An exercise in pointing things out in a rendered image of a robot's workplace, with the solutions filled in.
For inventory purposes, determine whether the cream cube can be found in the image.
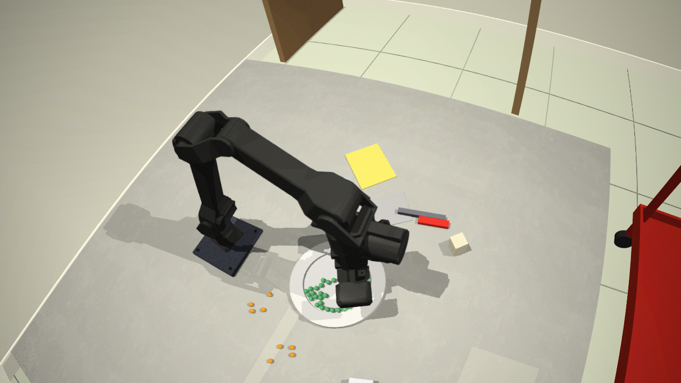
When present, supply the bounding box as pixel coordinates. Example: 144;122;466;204
449;232;468;256

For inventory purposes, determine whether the white round board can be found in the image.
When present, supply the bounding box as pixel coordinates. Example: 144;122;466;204
289;242;386;329

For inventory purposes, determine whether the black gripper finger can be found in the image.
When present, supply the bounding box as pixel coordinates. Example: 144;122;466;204
337;266;370;283

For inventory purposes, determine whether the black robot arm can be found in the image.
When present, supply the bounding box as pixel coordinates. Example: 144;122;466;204
172;111;410;265

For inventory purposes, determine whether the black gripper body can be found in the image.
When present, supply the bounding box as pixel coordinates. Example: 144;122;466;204
330;248;372;309

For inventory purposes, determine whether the yellow flat rectangular board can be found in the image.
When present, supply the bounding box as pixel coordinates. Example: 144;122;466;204
345;143;397;190

